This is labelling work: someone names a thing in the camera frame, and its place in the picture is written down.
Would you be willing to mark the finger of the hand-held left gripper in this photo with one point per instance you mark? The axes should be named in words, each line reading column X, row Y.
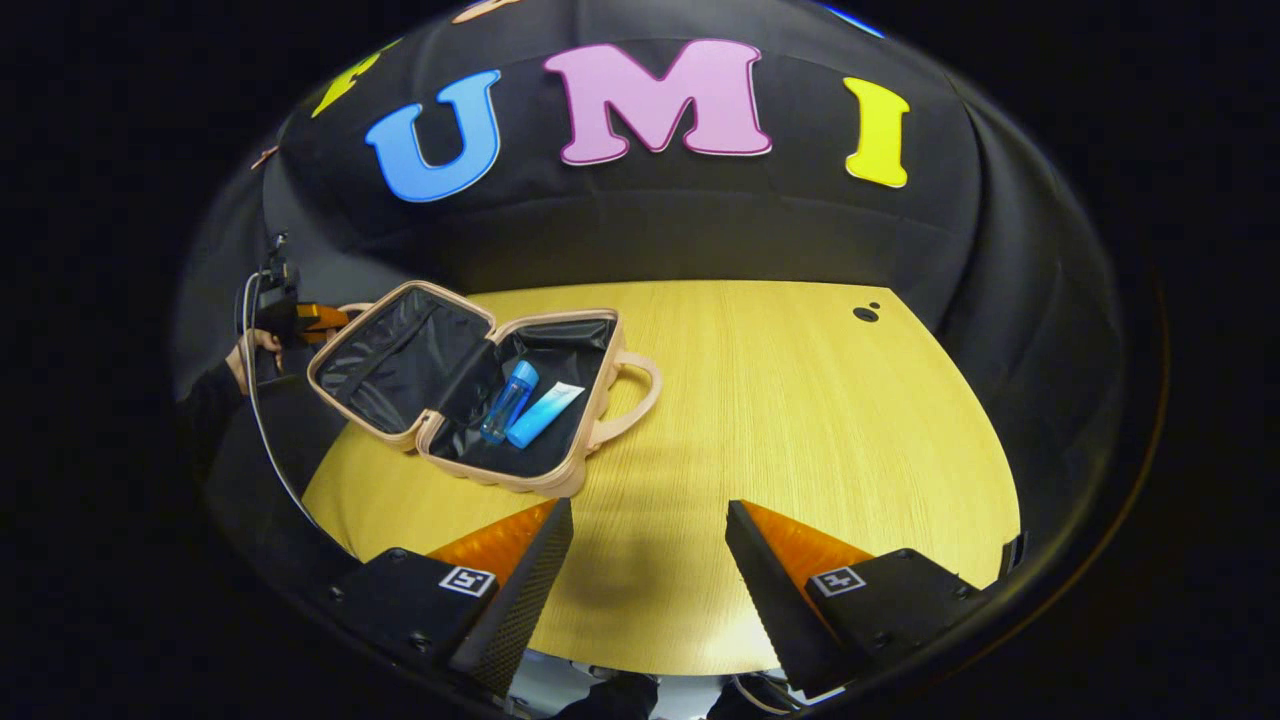
column 322, row 318

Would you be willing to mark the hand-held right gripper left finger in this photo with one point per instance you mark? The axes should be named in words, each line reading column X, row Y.
column 520, row 610

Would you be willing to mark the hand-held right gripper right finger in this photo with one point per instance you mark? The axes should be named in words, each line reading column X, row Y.
column 775, row 610

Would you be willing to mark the pink suitcase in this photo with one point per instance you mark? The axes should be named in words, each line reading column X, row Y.
column 400, row 360

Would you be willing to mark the blue tube with silver end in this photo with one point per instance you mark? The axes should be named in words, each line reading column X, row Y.
column 545, row 412

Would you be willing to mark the clear bottle with blue cap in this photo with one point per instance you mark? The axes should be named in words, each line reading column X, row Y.
column 508, row 402

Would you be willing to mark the person's dark clothing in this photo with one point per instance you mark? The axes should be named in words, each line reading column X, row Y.
column 610, row 700

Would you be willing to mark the pink clothes peg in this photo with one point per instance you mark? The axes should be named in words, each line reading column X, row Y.
column 265, row 156

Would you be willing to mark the black backdrop cloth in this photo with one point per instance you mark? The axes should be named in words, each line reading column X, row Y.
column 700, row 230

